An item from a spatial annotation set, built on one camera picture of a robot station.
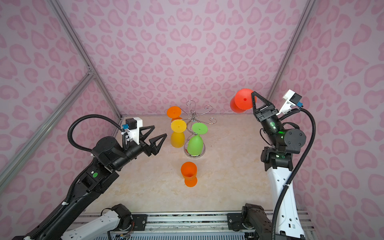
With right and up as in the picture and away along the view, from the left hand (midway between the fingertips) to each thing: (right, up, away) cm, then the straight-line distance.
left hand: (159, 129), depth 59 cm
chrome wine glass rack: (+13, +6, +18) cm, 23 cm away
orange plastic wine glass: (+11, -22, +19) cm, 31 cm away
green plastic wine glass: (+14, -8, +15) cm, 22 cm away
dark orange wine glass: (+3, +8, +18) cm, 20 cm away
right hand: (+33, +11, -8) cm, 36 cm away
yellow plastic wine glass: (+5, -4, +17) cm, 18 cm away
